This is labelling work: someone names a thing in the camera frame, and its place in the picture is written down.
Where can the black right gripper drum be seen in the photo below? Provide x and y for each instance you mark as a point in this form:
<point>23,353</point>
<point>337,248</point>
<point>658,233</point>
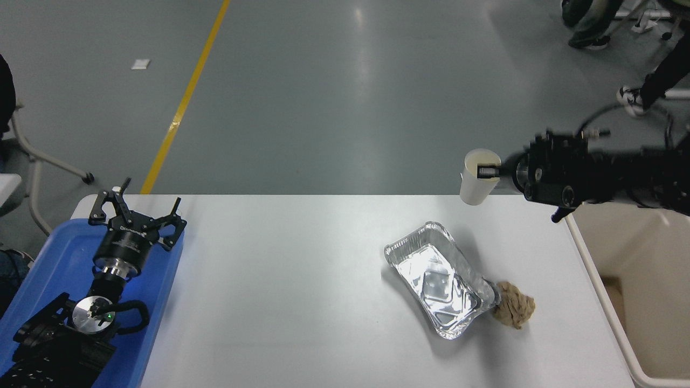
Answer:
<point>522,173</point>

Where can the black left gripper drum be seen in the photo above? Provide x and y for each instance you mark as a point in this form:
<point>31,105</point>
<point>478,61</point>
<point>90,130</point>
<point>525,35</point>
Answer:
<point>124,247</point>

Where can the white paper cup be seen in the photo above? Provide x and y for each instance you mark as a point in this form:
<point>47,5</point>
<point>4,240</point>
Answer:
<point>474,188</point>

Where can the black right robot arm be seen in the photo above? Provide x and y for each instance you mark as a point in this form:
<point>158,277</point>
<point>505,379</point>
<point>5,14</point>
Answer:
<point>604,172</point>

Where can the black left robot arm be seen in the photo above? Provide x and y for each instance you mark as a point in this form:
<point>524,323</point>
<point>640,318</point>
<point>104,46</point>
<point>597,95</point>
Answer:
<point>91,318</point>

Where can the blue plastic tray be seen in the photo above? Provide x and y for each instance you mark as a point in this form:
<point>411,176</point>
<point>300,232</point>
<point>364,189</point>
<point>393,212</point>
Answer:
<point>54,258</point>

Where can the grey wheeled chair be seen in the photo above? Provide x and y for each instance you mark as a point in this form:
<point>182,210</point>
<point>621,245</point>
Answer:
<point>33,161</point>

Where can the silver foil tray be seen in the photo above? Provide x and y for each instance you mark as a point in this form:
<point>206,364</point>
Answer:
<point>436,283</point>

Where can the crumpled tan paper ball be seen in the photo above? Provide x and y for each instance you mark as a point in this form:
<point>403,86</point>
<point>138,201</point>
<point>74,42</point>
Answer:
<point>516,306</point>

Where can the seated person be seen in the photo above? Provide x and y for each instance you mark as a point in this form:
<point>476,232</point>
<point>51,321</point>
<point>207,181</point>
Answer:
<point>4,97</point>

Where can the standing person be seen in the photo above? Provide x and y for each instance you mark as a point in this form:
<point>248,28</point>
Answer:
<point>587,21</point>

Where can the person with white shoe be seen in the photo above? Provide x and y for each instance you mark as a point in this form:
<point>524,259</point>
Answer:
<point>668,70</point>

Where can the large pale bin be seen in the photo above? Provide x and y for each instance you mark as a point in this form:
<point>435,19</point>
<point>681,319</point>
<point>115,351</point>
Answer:
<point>657,302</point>

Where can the white chair base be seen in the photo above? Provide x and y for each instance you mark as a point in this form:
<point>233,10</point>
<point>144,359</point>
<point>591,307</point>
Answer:
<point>647,19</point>

